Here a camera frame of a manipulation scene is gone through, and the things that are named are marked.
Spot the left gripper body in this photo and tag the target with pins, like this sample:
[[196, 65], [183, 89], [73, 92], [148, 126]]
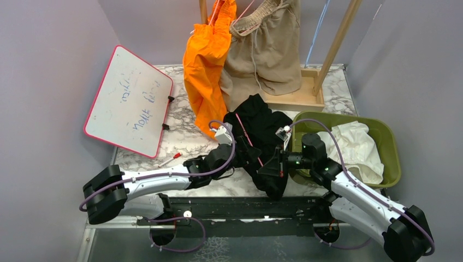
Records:
[[243, 158]]

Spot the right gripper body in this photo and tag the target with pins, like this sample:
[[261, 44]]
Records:
[[291, 160]]

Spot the black shorts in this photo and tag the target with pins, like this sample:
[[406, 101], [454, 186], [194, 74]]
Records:
[[261, 124]]

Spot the white shorts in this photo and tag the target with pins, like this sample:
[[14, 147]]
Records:
[[359, 151]]

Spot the olive green plastic basket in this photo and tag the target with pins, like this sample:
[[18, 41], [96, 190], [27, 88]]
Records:
[[321, 123]]

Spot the blue wire hanger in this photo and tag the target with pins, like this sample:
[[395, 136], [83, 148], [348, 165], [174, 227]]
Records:
[[318, 27]]

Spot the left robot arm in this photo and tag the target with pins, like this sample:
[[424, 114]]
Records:
[[114, 192]]

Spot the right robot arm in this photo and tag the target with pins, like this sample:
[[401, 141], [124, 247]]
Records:
[[403, 232]]

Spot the orange shorts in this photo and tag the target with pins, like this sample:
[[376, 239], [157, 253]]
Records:
[[203, 62]]

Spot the wooden clothes rack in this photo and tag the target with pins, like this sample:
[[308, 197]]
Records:
[[310, 94]]

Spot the red capped marker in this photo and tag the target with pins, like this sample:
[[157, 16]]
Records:
[[177, 155]]

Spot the beige garment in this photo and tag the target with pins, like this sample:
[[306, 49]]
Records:
[[264, 54]]

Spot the pink framed whiteboard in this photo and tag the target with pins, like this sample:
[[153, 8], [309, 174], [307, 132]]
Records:
[[131, 104]]

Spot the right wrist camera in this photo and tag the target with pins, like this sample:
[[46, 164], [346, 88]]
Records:
[[284, 133]]

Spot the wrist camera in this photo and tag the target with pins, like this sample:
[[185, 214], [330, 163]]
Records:
[[284, 133], [222, 134]]

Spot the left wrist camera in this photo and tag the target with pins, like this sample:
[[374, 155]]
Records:
[[222, 134]]

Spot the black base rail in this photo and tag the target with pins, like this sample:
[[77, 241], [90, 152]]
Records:
[[233, 217]]

